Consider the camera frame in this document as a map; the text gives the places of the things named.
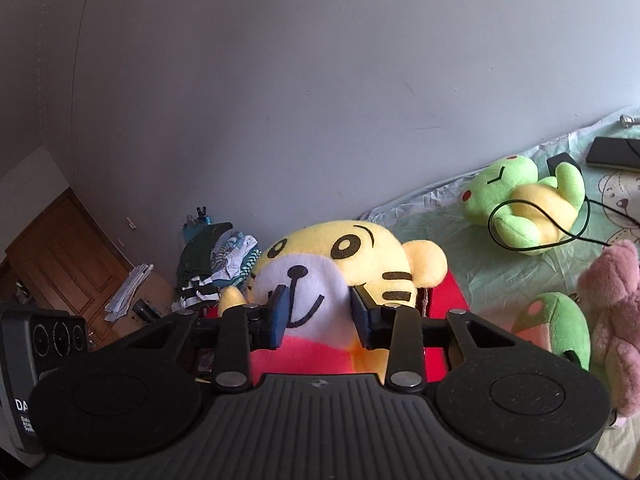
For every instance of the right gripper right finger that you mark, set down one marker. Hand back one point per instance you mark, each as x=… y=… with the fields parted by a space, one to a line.
x=415 y=346

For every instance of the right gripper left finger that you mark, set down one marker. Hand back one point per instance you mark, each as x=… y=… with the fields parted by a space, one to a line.
x=229 y=344

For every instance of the yellow tiger plush toy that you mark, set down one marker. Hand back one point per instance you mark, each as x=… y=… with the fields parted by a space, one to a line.
x=367 y=254

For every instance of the green bean plush toy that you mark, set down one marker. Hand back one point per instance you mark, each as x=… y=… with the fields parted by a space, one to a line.
x=554 y=322

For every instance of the pink bear plush toy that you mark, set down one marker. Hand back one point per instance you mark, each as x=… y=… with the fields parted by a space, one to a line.
x=609 y=291

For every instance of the red cardboard box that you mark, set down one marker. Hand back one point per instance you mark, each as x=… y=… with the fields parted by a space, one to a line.
x=445 y=309

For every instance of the pile of folded clothes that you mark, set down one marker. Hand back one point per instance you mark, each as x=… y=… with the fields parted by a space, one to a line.
x=215 y=256

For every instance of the wooden door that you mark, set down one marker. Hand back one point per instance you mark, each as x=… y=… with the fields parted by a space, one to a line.
x=68 y=263

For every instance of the green frog plush toy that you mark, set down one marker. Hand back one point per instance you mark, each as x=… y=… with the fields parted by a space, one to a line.
x=523 y=211

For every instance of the black smartphone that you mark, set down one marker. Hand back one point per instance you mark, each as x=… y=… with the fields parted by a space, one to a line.
x=614 y=153

